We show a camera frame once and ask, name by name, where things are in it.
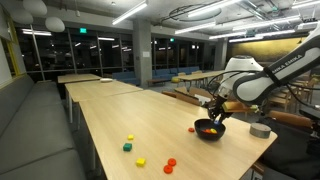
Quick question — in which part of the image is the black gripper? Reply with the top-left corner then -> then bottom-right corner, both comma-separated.
207,97 -> 231,124

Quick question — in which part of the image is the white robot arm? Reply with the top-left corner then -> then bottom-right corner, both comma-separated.
208,23 -> 320,124

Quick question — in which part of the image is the black bowl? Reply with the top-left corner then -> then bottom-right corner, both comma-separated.
194,119 -> 226,141

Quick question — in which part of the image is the small yellow block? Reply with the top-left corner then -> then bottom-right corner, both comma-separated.
127,134 -> 134,140

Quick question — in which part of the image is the green block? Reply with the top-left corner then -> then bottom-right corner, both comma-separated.
123,143 -> 132,152

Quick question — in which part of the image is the white plate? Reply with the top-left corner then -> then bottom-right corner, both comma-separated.
100,78 -> 113,83

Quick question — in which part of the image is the grey bench seat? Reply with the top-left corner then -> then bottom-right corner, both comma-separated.
0,75 -> 86,180

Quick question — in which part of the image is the green brown wrist camera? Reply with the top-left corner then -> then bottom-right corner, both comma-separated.
222,101 -> 258,112

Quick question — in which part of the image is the grey duct tape roll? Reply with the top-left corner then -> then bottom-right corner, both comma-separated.
249,123 -> 271,139

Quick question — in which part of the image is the black cable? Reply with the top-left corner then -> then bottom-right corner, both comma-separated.
205,68 -> 320,111

